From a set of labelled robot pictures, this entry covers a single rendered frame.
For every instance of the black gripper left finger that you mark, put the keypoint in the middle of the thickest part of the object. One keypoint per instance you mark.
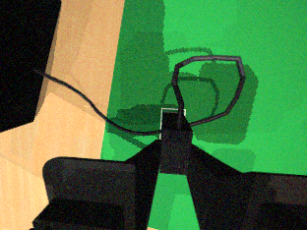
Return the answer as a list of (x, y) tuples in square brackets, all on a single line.
[(130, 183)]

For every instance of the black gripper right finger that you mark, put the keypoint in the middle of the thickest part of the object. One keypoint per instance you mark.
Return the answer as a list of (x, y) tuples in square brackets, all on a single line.
[(226, 199)]

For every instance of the green circuit board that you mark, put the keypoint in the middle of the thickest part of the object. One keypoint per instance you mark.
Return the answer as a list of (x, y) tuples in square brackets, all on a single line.
[(266, 130)]

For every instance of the black cable with plug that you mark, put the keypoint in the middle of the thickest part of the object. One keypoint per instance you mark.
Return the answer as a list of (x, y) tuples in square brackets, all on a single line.
[(176, 132)]

